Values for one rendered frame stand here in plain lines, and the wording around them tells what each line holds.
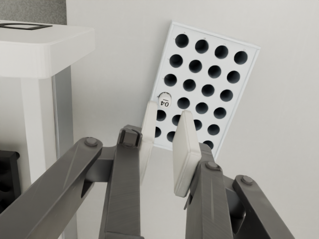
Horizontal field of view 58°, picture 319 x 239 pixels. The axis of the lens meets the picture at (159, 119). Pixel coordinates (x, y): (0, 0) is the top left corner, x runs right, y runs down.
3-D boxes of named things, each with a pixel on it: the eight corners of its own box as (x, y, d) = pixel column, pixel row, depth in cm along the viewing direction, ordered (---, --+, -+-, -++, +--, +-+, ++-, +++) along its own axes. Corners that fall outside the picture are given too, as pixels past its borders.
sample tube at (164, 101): (161, 82, 31) (160, 95, 27) (172, 86, 31) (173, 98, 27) (158, 93, 31) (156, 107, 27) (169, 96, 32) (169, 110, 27)
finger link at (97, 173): (127, 193, 15) (69, 179, 14) (137, 147, 19) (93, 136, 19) (134, 168, 14) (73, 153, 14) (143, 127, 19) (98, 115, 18)
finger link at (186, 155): (189, 151, 15) (202, 155, 15) (182, 108, 22) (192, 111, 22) (173, 196, 17) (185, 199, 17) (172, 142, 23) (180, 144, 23)
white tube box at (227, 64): (171, 19, 29) (172, 21, 25) (250, 41, 29) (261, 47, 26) (141, 127, 33) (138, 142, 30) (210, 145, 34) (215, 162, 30)
